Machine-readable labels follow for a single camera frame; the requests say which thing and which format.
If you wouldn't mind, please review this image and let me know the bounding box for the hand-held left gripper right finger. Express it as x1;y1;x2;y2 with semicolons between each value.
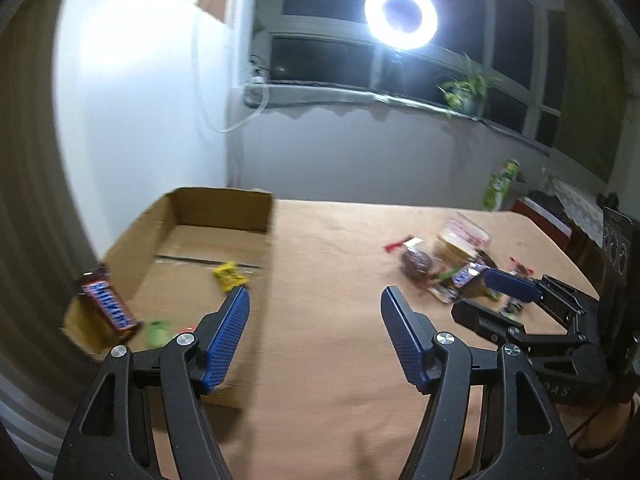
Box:
381;286;583;480

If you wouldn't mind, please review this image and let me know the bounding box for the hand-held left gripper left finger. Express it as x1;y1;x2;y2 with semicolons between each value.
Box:
52;286;251;480

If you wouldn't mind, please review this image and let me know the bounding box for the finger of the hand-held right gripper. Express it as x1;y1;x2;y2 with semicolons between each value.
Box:
451;300;590;362
484;268;600;330

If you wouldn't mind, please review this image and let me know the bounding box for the small chocolate bar blue label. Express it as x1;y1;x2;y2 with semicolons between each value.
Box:
450;265;486;288

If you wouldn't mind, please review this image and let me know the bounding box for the clear bread packet pink print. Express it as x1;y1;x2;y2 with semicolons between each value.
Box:
434;212;491;266

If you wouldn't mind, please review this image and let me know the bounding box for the cardboard box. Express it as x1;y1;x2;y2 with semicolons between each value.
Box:
61;187;276;408

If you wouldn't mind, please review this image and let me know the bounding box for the brown chocolate bar blue label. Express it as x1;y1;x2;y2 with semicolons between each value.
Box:
80;263;140;346

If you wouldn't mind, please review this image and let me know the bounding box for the person's right forearm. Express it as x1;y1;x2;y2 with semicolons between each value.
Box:
572;392;640;461

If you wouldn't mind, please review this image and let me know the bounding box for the yellow snack packet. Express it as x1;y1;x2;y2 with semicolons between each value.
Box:
212;261;249;293

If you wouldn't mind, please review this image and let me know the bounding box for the green snack packet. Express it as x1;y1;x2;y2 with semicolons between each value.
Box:
146;321;170;347

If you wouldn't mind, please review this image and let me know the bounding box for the red cabinet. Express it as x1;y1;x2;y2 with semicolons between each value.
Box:
510;195;573;251

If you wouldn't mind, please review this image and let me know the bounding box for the dark round pastry packet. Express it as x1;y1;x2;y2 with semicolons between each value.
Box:
397;240;436;281

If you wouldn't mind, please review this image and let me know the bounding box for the red candy wrapper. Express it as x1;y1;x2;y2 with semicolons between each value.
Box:
383;235;418;253

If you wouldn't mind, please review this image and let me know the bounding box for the tall green snack bag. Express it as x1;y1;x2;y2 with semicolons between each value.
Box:
481;158;521;212

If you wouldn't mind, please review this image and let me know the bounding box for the white lace cloth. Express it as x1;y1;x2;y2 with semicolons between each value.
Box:
542;177;606;248

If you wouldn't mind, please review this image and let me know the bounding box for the tan tablecloth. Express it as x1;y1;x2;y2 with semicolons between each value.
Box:
150;199;601;480

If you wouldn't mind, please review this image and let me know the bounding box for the potted green plant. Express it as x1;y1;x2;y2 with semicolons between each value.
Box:
437;52;503;118

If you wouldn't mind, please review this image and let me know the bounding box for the olive curtain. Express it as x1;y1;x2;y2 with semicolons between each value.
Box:
555;0;626;181

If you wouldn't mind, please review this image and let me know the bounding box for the white framed window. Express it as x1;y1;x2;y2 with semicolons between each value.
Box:
250;0;568;148

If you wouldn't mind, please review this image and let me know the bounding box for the white cable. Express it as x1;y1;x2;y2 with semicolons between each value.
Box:
192;7;271;133

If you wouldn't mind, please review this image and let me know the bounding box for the white ring light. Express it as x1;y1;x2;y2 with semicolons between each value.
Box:
364;0;439;52

